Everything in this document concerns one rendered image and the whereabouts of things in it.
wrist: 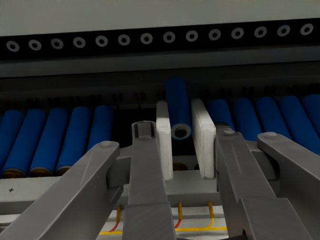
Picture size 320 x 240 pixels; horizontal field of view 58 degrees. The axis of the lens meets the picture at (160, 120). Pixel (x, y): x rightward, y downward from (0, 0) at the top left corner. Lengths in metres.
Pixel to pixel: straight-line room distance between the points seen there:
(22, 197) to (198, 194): 0.12
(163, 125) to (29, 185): 0.11
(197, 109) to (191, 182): 0.05
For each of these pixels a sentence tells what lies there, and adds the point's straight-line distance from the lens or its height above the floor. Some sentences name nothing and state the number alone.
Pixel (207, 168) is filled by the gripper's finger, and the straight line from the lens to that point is 0.15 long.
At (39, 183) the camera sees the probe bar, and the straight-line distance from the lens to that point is 0.22.
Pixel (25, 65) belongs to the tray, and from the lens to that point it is 0.31.
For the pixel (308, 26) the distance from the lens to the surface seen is 0.30.
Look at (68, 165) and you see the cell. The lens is 0.23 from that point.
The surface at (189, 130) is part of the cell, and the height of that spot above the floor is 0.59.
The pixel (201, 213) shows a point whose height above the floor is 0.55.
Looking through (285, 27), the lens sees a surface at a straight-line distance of 0.29.
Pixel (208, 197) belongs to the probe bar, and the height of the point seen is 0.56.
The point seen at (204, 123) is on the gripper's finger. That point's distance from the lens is 0.15.
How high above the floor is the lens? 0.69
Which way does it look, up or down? 23 degrees down
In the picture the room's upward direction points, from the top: 4 degrees counter-clockwise
